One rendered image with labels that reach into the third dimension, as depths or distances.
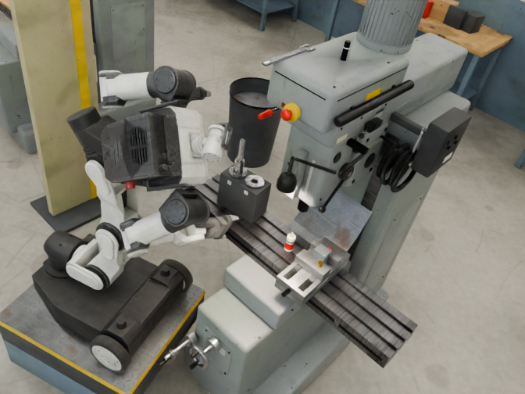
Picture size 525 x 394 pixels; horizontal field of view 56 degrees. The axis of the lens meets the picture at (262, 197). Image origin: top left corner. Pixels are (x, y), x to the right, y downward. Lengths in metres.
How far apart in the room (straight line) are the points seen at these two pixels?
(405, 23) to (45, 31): 1.96
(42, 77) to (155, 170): 1.69
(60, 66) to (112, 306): 1.44
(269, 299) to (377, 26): 1.19
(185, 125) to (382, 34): 0.74
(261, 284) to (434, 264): 1.95
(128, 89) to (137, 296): 1.10
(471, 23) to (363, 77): 3.97
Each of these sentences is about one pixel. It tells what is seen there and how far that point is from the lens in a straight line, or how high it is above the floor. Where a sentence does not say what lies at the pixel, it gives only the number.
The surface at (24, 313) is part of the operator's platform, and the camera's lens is 2.75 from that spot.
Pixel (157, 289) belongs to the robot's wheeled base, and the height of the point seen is 0.59.
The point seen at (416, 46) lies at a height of 1.76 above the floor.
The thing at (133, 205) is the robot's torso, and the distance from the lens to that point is 2.11.
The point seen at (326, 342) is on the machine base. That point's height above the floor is 0.20.
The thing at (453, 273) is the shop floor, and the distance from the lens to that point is 3.93.
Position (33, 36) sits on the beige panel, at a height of 1.33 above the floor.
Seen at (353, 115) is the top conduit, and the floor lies 1.80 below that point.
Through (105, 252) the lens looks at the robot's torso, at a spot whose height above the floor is 0.95.
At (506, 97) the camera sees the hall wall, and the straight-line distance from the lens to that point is 6.12.
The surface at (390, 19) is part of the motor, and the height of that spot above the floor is 2.01.
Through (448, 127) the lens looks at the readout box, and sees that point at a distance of 1.87.
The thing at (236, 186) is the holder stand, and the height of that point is 1.09.
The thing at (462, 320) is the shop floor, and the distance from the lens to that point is 3.66.
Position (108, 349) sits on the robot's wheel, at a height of 0.58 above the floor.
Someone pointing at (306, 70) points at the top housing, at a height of 1.89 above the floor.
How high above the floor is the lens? 2.58
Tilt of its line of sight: 41 degrees down
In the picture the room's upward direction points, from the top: 11 degrees clockwise
